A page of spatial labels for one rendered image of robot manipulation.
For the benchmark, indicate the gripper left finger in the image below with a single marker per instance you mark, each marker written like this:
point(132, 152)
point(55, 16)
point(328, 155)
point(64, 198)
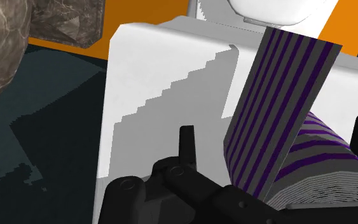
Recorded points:
point(186, 145)

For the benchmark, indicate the white toilet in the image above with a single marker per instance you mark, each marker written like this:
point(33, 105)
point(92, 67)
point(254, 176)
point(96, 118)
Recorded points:
point(166, 71)

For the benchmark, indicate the purple grey striped paper roll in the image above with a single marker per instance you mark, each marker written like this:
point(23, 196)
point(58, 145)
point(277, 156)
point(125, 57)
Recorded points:
point(274, 108)

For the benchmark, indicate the brown marbled stone block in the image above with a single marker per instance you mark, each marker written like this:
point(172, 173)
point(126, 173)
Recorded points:
point(67, 18)

